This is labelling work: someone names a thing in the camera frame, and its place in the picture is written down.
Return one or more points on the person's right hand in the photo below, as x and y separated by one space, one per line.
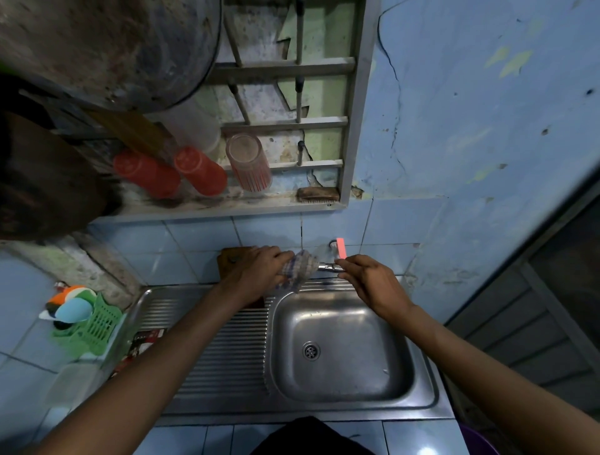
379 286

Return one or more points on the person's left hand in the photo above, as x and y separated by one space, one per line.
253 276

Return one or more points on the small wooden cutting board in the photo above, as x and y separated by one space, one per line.
227 262

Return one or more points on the checked dishcloth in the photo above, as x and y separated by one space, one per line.
300 271

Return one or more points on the knives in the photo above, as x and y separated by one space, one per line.
328 267

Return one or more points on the person's right forearm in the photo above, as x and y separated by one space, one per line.
511 389

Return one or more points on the person's left forearm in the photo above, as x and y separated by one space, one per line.
131 375

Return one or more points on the person's black clothing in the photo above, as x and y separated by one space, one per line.
311 440

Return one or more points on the stainless steel sink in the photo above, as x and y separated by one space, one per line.
342 370

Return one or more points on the wooden scrub brush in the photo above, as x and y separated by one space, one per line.
318 194

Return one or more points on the red striped drinking glass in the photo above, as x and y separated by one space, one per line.
248 164

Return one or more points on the red plastic cup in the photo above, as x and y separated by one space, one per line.
201 172
147 174

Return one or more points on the red black sachet pack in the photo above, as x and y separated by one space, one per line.
145 337

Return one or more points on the grey slatted wooden door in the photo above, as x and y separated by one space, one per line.
520 337

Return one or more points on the green plastic basket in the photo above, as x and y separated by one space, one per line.
98 328

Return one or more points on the white plastic cup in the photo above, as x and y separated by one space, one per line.
192 124

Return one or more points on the light blue plastic scoop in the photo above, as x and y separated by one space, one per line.
73 310

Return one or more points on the purple plastic basket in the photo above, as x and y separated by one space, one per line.
478 443

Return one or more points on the orange plastic utensil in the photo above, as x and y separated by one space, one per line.
65 295

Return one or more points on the yellow plastic cup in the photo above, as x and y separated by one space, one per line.
129 133

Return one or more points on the clear plastic container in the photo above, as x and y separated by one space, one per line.
70 386

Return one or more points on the large dark brown wok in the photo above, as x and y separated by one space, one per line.
47 183

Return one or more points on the dark round hanging pan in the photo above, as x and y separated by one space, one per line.
108 51

